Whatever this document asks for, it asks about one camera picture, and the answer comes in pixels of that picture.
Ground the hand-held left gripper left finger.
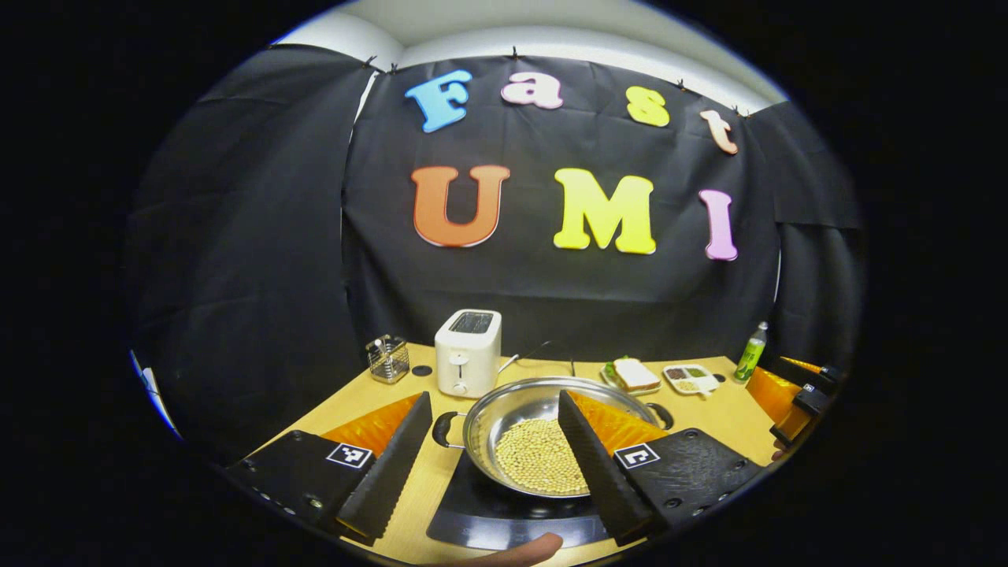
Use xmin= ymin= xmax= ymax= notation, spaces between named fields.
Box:
xmin=224 ymin=391 xmax=434 ymax=546

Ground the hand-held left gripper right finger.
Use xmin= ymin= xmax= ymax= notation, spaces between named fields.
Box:
xmin=558 ymin=390 xmax=763 ymax=546

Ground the black induction cooktop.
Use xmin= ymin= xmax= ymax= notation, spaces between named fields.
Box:
xmin=426 ymin=450 xmax=611 ymax=550

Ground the stainless steel pot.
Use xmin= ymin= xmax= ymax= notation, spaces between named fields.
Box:
xmin=432 ymin=376 xmax=675 ymax=499

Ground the pile of soybeans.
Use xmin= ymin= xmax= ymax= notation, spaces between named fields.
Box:
xmin=495 ymin=417 xmax=590 ymax=497

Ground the green drink bottle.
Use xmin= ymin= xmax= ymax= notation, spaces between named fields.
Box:
xmin=734 ymin=321 xmax=769 ymax=384

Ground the sandwich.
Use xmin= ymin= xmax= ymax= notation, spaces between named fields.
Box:
xmin=606 ymin=357 xmax=662 ymax=393

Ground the divided tray of beans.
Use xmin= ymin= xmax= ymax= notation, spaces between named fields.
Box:
xmin=662 ymin=364 xmax=721 ymax=395

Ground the white toaster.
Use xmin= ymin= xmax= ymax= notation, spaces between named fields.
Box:
xmin=435 ymin=309 xmax=502 ymax=398

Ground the black backdrop cloth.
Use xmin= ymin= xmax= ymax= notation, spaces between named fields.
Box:
xmin=126 ymin=43 xmax=867 ymax=465

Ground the black power cable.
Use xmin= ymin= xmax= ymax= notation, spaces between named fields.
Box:
xmin=516 ymin=340 xmax=577 ymax=379

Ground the metal wire utensil holder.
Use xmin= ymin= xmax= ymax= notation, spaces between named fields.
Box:
xmin=365 ymin=335 xmax=411 ymax=384

